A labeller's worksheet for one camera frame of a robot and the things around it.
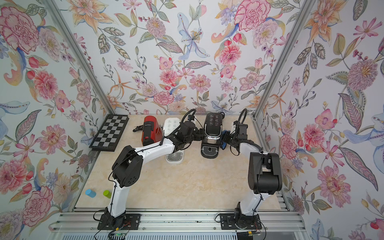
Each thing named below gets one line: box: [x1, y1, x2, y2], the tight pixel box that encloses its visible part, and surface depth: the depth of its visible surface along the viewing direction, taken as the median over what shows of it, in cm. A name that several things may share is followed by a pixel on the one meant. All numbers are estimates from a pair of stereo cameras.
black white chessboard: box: [89, 114, 130, 152], surface depth 109 cm
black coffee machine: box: [200, 112, 223, 159], surface depth 88 cm
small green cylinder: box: [103, 190, 112, 199], surface depth 80 cm
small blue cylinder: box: [85, 189, 97, 198], surface depth 80 cm
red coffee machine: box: [141, 115, 163, 147], surface depth 90 cm
